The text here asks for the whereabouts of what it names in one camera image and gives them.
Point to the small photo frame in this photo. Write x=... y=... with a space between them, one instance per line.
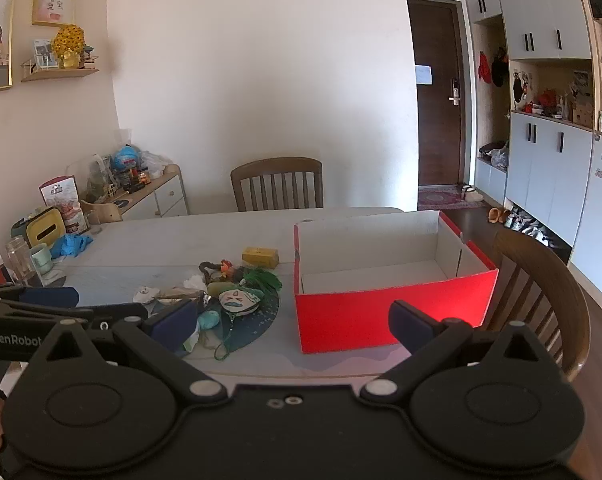
x=45 y=54

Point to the teal small case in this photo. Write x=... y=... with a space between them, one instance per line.
x=209 y=320

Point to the row of shoes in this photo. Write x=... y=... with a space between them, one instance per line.
x=528 y=225

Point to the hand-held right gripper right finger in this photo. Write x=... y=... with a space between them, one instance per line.
x=413 y=325

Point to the framed picture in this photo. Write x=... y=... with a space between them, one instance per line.
x=54 y=6

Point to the yellow sponge block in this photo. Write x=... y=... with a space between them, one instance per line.
x=261 y=257

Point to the white wall cupboard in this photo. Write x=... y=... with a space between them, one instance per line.
x=531 y=5

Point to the patterned door rug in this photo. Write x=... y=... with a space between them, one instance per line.
x=441 y=197

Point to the glass jar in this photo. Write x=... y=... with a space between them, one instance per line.
x=21 y=260

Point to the white base cupboard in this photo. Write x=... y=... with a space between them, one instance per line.
x=546 y=180

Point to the red hanging bag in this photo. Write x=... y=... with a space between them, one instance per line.
x=484 y=67

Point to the plastic bag on bench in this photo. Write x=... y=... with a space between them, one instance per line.
x=496 y=155

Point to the white wooden sideboard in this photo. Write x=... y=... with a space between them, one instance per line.
x=166 y=195

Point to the paper notice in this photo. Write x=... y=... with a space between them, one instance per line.
x=424 y=74

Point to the red cardboard box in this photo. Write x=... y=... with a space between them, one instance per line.
x=381 y=320

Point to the blue snack bag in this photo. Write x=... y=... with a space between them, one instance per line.
x=126 y=156

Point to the pale green cup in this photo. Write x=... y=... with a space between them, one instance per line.
x=41 y=260

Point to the wooden dining chair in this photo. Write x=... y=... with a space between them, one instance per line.
x=556 y=280
x=276 y=170

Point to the yellow flower ornament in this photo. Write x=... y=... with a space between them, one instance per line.
x=68 y=42

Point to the white plastic bag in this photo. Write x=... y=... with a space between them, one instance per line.
x=156 y=164
x=195 y=281

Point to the wooden wall shelf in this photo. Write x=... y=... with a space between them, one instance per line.
x=61 y=74

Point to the brown entrance door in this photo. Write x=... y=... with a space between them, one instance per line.
x=438 y=135

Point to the pair of beige slippers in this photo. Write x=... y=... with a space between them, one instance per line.
x=472 y=194

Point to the pair of orange shoes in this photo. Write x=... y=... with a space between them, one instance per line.
x=498 y=215

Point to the blue cloth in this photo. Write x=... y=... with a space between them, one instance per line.
x=71 y=246

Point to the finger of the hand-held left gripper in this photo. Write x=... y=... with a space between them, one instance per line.
x=48 y=297
x=116 y=312

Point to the black hanging bag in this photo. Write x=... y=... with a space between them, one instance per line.
x=499 y=67

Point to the silver door lock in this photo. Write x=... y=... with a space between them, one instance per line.
x=455 y=91

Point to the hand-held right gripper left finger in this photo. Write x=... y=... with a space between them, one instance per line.
x=173 y=325

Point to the red white snack bag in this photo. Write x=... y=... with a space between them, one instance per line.
x=61 y=200

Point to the clear plastic container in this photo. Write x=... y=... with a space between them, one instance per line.
x=88 y=175

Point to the white cabinet with magnets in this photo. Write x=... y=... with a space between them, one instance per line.
x=601 y=220

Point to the yellow tissue box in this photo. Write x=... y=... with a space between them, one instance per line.
x=45 y=230

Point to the white low shoe bench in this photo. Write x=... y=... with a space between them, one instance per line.
x=491 y=182

